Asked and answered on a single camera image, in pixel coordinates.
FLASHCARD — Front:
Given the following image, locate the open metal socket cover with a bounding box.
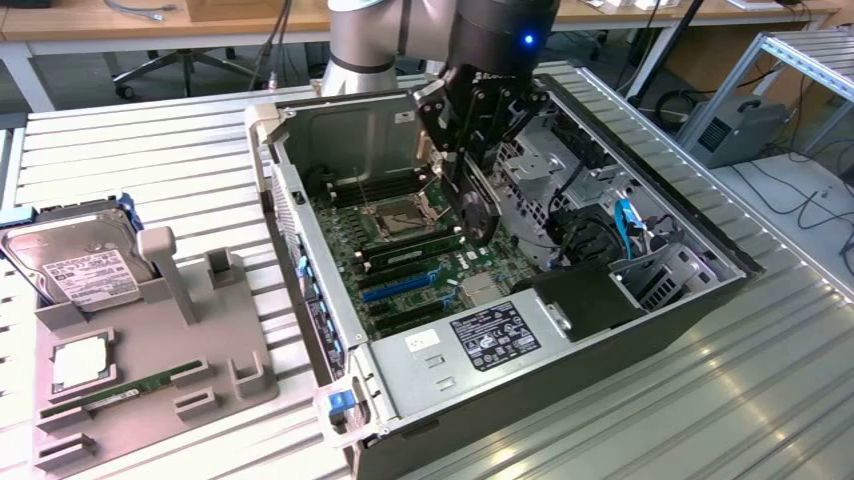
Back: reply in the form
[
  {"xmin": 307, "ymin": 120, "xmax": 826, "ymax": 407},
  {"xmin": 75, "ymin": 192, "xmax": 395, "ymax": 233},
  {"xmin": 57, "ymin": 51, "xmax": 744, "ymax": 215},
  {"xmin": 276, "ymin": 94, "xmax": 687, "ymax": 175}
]
[{"xmin": 415, "ymin": 172, "xmax": 450, "ymax": 222}]

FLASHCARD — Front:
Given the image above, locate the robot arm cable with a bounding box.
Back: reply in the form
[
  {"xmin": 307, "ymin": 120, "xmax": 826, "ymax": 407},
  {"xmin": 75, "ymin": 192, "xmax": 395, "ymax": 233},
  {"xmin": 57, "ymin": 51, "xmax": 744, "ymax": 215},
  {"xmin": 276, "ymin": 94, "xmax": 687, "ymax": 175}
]
[{"xmin": 251, "ymin": 0, "xmax": 296, "ymax": 92}]

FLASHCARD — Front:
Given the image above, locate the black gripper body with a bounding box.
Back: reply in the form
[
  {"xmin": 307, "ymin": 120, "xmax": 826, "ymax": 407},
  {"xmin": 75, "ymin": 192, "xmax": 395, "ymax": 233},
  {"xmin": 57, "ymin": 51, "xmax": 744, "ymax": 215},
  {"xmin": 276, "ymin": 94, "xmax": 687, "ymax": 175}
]
[{"xmin": 443, "ymin": 0, "xmax": 562, "ymax": 96}]

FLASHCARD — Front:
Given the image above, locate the grey box with black handle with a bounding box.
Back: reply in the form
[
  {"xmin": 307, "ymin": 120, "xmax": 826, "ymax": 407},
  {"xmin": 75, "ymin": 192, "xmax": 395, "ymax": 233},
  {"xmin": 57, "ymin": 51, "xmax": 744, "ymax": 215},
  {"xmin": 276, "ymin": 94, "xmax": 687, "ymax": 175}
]
[{"xmin": 676, "ymin": 97, "xmax": 792, "ymax": 170}]

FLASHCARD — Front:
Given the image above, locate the silver slotted disk bay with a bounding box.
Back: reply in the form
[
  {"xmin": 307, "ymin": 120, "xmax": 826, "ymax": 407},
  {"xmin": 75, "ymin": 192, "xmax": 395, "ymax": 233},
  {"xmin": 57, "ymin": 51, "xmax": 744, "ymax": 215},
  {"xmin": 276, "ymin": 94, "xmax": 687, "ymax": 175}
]
[{"xmin": 610, "ymin": 244, "xmax": 732, "ymax": 311}]

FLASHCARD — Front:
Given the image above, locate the silver CPU chip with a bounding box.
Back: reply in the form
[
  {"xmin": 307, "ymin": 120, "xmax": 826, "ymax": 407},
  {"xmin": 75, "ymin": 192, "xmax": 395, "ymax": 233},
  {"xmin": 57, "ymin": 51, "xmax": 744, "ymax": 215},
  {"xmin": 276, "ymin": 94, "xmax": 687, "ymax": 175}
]
[{"xmin": 51, "ymin": 340, "xmax": 112, "ymax": 390}]

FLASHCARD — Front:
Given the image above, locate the grey power supply unit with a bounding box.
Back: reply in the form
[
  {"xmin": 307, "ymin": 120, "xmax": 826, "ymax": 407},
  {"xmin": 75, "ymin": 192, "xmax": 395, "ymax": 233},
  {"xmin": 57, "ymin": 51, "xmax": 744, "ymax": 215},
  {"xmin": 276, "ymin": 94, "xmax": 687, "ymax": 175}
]
[{"xmin": 363, "ymin": 287, "xmax": 575, "ymax": 421}]

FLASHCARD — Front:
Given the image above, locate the black wire bundle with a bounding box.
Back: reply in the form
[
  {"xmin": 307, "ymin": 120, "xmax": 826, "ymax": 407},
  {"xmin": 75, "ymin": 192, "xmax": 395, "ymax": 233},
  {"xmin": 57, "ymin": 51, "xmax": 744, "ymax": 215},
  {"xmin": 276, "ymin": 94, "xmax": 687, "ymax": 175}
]
[{"xmin": 550, "ymin": 207, "xmax": 626, "ymax": 269}]

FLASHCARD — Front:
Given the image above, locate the green motherboard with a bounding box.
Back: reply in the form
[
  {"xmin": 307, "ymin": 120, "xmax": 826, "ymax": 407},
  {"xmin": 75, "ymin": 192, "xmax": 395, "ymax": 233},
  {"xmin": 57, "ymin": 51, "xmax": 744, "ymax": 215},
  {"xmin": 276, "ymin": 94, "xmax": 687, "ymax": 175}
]
[{"xmin": 309, "ymin": 167, "xmax": 542, "ymax": 341}]

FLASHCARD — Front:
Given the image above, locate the graphics card with metal bracket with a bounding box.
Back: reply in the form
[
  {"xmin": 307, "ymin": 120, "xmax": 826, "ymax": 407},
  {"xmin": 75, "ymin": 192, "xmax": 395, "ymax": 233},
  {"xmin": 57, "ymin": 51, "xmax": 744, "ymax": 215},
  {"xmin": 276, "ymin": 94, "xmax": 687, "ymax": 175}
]
[{"xmin": 412, "ymin": 127, "xmax": 506, "ymax": 247}]

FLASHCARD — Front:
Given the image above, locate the black slanted pole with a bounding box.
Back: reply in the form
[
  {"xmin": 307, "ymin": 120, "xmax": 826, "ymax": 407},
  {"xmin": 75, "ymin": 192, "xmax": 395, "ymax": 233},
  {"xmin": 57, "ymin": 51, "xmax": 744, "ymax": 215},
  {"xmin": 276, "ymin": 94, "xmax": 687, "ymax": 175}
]
[{"xmin": 626, "ymin": 0, "xmax": 706, "ymax": 106}]

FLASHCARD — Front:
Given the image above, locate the blue expansion slot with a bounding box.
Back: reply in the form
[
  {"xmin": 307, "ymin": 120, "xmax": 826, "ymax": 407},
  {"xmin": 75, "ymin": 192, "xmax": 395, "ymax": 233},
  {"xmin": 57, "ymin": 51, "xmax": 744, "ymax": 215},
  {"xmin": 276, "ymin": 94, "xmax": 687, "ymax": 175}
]
[{"xmin": 361, "ymin": 276, "xmax": 433, "ymax": 304}]

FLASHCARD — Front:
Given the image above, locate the silver perforated disk bay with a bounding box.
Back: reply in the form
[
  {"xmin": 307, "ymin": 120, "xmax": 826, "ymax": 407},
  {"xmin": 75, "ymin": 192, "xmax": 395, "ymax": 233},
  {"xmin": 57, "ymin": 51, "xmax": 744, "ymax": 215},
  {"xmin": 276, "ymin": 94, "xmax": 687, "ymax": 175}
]
[{"xmin": 496, "ymin": 84, "xmax": 642, "ymax": 261}]

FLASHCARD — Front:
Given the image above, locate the coiled black cable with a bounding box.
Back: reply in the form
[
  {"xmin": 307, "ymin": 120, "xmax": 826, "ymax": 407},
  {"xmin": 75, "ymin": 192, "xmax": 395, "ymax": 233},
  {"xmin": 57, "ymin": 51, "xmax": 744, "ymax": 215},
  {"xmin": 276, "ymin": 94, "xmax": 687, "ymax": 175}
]
[{"xmin": 655, "ymin": 88, "xmax": 696, "ymax": 127}]

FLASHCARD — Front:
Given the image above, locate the silver finned heatsink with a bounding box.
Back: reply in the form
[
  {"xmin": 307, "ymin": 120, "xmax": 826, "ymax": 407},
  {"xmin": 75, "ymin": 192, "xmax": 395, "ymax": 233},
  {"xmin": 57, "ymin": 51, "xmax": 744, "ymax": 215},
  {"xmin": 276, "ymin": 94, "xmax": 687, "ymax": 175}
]
[{"xmin": 459, "ymin": 274, "xmax": 506, "ymax": 309}]

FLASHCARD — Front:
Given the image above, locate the wooden desk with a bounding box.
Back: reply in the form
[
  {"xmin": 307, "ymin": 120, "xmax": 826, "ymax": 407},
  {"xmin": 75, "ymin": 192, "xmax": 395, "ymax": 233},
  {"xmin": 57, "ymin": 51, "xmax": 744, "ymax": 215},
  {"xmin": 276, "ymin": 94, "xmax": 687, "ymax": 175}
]
[{"xmin": 0, "ymin": 0, "xmax": 842, "ymax": 114}]

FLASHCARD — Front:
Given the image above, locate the hard disk with blue caddy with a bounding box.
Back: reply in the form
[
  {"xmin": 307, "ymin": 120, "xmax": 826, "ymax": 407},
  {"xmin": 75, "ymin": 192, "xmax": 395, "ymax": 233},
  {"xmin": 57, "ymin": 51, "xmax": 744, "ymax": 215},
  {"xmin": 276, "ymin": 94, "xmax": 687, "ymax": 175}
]
[{"xmin": 0, "ymin": 196, "xmax": 147, "ymax": 314}]

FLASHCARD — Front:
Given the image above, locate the grey network cable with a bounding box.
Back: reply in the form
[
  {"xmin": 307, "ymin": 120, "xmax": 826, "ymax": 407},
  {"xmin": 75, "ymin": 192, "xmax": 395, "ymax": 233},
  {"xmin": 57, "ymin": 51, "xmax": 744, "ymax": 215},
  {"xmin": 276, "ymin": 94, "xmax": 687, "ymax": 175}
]
[{"xmin": 104, "ymin": 0, "xmax": 179, "ymax": 22}]

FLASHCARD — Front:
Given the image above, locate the CPU socket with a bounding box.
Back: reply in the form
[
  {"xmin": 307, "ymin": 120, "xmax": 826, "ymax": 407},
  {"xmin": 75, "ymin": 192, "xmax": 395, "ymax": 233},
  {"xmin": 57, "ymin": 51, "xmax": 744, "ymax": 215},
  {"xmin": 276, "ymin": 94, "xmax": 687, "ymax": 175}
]
[{"xmin": 363, "ymin": 192, "xmax": 447, "ymax": 246}]

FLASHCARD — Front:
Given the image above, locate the open black PC case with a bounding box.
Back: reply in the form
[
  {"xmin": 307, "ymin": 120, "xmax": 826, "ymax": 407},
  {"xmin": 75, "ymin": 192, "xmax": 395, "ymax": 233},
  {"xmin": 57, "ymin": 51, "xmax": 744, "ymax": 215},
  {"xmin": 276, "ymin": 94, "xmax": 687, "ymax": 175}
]
[{"xmin": 243, "ymin": 72, "xmax": 768, "ymax": 480}]

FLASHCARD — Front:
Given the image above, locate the office chair with star base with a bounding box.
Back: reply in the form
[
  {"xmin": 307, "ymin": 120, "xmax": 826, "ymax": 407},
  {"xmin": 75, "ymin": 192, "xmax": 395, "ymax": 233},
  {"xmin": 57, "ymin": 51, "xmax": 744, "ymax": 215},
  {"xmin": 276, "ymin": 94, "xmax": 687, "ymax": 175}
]
[
  {"xmin": 111, "ymin": 45, "xmax": 263, "ymax": 100},
  {"xmin": 558, "ymin": 29, "xmax": 610, "ymax": 62}
]

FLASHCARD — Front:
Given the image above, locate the black plastic cover box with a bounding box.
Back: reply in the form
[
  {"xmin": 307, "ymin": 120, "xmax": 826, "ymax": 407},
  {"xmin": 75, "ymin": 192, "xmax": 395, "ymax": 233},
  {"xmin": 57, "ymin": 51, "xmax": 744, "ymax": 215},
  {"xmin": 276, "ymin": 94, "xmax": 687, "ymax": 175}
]
[{"xmin": 516, "ymin": 262, "xmax": 648, "ymax": 344}]

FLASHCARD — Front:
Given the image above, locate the aluminium slat frame table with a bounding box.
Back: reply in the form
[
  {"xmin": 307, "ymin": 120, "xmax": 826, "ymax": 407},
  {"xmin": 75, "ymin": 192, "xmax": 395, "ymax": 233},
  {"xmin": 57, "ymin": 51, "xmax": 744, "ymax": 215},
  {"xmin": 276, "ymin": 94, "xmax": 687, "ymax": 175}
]
[{"xmin": 686, "ymin": 27, "xmax": 854, "ymax": 157}]

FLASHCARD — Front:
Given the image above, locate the grey parts rack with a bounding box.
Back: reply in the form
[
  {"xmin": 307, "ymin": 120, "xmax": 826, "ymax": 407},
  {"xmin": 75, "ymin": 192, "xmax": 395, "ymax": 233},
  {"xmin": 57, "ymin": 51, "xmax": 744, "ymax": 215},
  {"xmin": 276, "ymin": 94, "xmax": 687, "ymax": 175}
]
[{"xmin": 29, "ymin": 224, "xmax": 281, "ymax": 474}]

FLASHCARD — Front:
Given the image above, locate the RAM slot with white clips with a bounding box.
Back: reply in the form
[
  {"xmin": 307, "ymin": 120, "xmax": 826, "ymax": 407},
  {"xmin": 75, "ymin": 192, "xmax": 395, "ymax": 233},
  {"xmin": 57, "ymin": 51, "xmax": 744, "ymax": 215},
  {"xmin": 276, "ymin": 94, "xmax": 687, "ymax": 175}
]
[
  {"xmin": 333, "ymin": 183, "xmax": 428, "ymax": 210},
  {"xmin": 329, "ymin": 173, "xmax": 420, "ymax": 199},
  {"xmin": 359, "ymin": 226, "xmax": 456, "ymax": 255}
]

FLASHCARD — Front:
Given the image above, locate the blue flat wire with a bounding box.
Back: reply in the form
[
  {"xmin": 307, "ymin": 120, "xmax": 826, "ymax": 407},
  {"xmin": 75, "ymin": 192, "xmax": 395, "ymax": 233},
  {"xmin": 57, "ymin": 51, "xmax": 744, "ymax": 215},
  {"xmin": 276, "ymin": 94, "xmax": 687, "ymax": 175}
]
[{"xmin": 612, "ymin": 197, "xmax": 646, "ymax": 261}]

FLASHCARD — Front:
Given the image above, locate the black floor cable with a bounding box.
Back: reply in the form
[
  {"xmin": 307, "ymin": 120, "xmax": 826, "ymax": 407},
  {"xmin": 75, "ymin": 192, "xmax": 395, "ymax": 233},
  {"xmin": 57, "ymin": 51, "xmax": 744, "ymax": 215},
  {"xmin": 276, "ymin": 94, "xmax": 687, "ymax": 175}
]
[{"xmin": 730, "ymin": 159, "xmax": 854, "ymax": 237}]

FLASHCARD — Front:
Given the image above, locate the black expansion slot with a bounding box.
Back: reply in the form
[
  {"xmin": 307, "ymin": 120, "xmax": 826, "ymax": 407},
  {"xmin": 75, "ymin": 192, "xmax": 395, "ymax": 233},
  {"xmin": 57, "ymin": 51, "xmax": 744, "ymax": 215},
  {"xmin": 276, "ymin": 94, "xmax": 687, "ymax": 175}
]
[
  {"xmin": 371, "ymin": 310, "xmax": 450, "ymax": 339},
  {"xmin": 356, "ymin": 259, "xmax": 429, "ymax": 292},
  {"xmin": 368, "ymin": 298, "xmax": 447, "ymax": 326}
]

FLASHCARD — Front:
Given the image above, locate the green RAM stick with label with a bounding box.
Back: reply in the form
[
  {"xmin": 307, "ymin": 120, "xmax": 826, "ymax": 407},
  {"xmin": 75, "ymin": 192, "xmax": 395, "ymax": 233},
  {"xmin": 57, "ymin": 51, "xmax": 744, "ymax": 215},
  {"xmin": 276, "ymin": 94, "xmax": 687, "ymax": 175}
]
[{"xmin": 365, "ymin": 237, "xmax": 463, "ymax": 269}]

